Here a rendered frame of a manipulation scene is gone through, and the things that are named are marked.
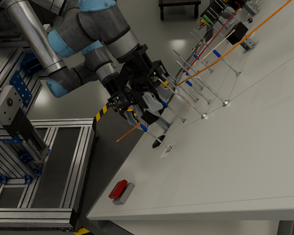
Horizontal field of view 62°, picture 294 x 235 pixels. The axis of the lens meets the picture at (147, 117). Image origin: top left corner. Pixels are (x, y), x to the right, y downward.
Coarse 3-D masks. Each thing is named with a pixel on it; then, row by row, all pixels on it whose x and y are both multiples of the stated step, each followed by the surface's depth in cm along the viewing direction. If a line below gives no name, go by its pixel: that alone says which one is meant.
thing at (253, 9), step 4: (232, 0) 88; (236, 0) 91; (240, 0) 86; (244, 0) 86; (248, 0) 89; (232, 4) 90; (236, 4) 91; (240, 4) 87; (244, 4) 87; (248, 4) 89; (236, 8) 90; (244, 8) 90; (248, 8) 91; (252, 8) 89; (256, 8) 90; (248, 12) 91; (252, 12) 91; (256, 12) 89; (252, 16) 91
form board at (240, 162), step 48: (240, 48) 74; (288, 48) 46; (240, 96) 49; (288, 96) 35; (144, 144) 90; (192, 144) 52; (240, 144) 36; (288, 144) 28; (144, 192) 55; (192, 192) 38; (240, 192) 29; (288, 192) 23
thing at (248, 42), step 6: (240, 24) 64; (240, 30) 63; (246, 30) 64; (228, 36) 65; (234, 36) 66; (240, 36) 63; (234, 42) 65; (246, 42) 64; (252, 42) 65; (246, 48) 66
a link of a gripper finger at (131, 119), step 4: (124, 112) 85; (128, 112) 86; (132, 112) 87; (128, 116) 85; (132, 116) 86; (128, 120) 82; (132, 120) 85; (136, 120) 86; (132, 124) 83; (136, 124) 86; (140, 128) 86
